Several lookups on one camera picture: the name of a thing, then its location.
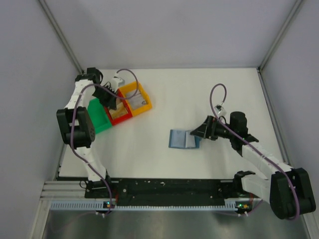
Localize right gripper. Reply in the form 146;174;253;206
190;116;235;141

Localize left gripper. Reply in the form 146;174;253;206
92;85;119;111

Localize blue leather card holder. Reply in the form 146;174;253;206
168;129;201;149

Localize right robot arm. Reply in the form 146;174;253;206
190;112;316;219

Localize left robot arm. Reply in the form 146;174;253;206
56;67;122;198

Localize gold cards in red bin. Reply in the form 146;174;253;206
108;101;128;120

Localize silver cards in yellow bin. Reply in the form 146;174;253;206
125;90;151;111

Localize green plastic bin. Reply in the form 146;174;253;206
88;99;112;134

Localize red plastic bin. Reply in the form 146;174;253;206
104;98;133;126

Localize yellow plastic bin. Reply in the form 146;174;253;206
119;82;152;117

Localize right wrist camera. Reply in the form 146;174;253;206
213;105;226;118

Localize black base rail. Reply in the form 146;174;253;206
85;178;253;207

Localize white cable duct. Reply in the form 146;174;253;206
49;200;252;212

